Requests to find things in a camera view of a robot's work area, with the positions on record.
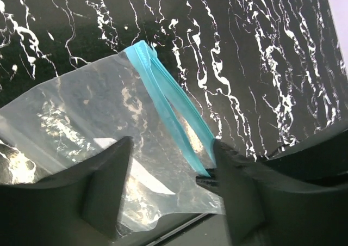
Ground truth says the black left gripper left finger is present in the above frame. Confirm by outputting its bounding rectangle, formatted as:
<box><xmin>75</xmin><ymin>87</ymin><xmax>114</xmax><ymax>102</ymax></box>
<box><xmin>1</xmin><ymin>137</ymin><xmax>133</xmax><ymax>245</ymax></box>

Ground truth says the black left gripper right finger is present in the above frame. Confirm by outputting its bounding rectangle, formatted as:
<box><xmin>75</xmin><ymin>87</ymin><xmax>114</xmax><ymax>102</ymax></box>
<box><xmin>196</xmin><ymin>130</ymin><xmax>347</xmax><ymax>245</ymax></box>

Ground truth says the clear zip bag blue zipper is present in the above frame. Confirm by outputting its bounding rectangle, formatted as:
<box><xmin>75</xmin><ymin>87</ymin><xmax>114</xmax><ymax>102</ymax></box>
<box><xmin>1</xmin><ymin>41</ymin><xmax>223</xmax><ymax>231</ymax></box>

